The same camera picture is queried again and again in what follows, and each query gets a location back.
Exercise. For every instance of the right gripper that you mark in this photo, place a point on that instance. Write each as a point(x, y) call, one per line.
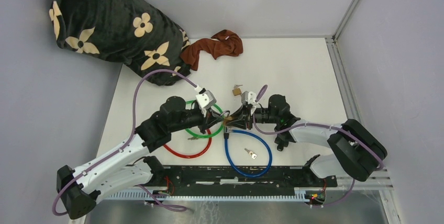
point(243, 123)

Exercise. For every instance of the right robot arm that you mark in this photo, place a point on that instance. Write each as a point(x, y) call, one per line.
point(355, 151)

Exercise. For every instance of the aluminium frame rail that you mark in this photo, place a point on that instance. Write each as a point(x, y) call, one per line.
point(382, 180)

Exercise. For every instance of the black padlock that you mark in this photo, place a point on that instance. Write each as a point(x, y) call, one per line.
point(282, 142)

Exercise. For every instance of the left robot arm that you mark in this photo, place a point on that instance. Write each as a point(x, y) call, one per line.
point(128, 164)

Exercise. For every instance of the blue lock loose key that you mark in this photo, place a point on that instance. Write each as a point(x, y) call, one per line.
point(252, 154)

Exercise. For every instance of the loose silver key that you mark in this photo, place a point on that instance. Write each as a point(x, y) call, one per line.
point(193, 138)

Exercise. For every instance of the brown towel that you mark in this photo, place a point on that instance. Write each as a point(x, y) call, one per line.
point(225, 42)

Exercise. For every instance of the green cable lock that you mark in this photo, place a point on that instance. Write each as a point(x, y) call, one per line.
point(209, 135)

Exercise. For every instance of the black floral plush blanket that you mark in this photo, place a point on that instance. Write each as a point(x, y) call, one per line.
point(131, 32)

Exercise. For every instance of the blue cable lock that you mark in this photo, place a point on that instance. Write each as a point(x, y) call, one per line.
point(226, 135)

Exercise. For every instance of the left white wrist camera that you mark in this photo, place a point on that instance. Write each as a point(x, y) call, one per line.
point(205, 99)

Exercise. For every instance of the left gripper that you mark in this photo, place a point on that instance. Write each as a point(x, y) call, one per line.
point(211, 118)

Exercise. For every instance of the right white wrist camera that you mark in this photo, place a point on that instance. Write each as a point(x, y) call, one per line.
point(249, 98)

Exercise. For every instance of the small brass padlock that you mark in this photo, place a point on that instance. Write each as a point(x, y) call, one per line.
point(236, 91)

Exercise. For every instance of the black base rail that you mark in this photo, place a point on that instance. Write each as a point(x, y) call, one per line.
point(186, 180)

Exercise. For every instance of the white cable duct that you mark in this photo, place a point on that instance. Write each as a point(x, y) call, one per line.
point(140, 194)

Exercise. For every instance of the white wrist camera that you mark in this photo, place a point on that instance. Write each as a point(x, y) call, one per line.
point(249, 98)
point(205, 99)

